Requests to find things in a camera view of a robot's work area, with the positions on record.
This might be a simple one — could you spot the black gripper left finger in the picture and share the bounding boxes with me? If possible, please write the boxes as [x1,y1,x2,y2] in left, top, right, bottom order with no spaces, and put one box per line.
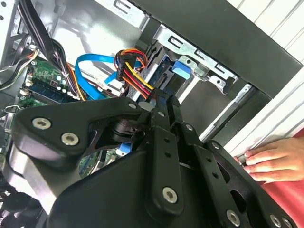
[8,89,185,216]

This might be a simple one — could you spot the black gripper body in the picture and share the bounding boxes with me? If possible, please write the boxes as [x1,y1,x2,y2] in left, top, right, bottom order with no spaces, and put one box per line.
[46,149,228,228]

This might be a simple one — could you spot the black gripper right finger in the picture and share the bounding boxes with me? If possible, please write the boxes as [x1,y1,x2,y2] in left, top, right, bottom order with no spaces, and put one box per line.
[167,94,298,228]

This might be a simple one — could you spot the blue SATA wire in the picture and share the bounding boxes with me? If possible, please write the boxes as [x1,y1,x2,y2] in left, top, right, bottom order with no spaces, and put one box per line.
[74,53,119,102]

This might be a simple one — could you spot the coloured disk power wire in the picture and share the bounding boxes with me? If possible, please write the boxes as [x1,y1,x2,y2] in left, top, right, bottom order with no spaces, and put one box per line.
[113,48,159,100]

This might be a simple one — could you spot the hard disk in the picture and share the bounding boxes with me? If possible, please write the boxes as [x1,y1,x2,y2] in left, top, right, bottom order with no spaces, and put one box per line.
[142,54,191,95]

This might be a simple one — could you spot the person's right hand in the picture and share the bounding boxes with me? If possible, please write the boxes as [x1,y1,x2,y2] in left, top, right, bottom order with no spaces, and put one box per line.
[244,137,304,183]

